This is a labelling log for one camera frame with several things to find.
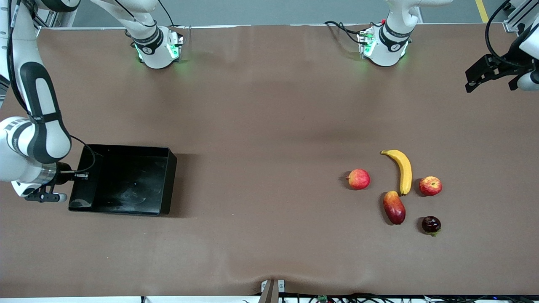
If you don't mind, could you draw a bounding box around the black plastic box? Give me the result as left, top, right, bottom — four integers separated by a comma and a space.
68, 144, 177, 217

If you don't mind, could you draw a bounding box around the red apple with pale patch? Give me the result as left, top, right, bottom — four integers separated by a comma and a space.
419, 176, 443, 197

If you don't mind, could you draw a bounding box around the table edge clamp bracket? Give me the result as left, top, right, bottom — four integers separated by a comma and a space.
259, 279, 286, 303

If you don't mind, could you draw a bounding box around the red yellow mango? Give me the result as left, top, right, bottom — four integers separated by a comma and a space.
383, 190, 406, 225

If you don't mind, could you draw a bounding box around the yellow banana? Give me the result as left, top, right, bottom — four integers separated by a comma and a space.
381, 149, 413, 196

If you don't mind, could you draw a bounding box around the black base cable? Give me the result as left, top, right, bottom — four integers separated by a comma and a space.
158, 0, 175, 28
324, 20, 371, 45

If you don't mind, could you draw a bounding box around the brown table cover mat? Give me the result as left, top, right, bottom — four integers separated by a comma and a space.
0, 23, 539, 297

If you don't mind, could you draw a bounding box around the aluminium frame post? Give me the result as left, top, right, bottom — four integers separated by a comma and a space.
34, 0, 78, 29
503, 0, 539, 34

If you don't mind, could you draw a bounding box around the red apple with stem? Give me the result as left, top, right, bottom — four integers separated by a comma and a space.
346, 168, 371, 191

